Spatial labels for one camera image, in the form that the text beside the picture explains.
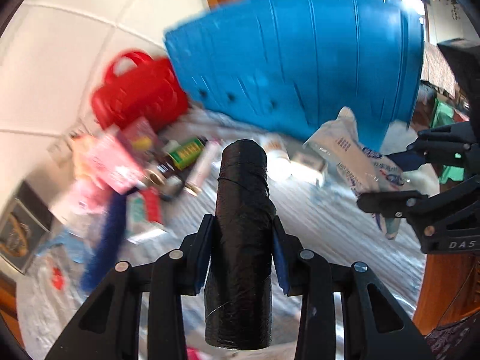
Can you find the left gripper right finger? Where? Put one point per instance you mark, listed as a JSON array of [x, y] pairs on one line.
[[375, 326]]

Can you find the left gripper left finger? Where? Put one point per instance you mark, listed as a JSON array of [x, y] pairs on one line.
[[107, 325]]

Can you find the white wet wipes pack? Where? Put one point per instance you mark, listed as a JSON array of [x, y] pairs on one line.
[[364, 170]]

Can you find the black bag bundle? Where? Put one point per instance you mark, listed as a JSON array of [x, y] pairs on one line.
[[238, 292]]

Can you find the green label brown bottle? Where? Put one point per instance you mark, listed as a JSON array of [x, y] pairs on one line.
[[165, 165]]

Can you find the white toothpaste tube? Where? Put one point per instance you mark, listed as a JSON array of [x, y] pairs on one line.
[[202, 168]]

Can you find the white medicine jar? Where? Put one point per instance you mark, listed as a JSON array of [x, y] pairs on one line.
[[275, 149]]

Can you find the blue fuzzy stick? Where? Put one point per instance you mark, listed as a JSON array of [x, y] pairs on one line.
[[106, 251]]

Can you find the black box with emblem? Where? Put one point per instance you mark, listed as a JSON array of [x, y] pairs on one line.
[[25, 225]]

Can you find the pink tissue box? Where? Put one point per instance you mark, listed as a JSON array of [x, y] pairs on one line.
[[113, 161]]

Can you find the pink patterned tissue pack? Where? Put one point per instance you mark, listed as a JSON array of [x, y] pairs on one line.
[[142, 137]]

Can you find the blue plastic storage crate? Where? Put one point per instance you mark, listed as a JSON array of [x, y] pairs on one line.
[[288, 66]]

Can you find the red toy suitcase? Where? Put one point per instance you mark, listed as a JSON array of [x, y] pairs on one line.
[[136, 85]]

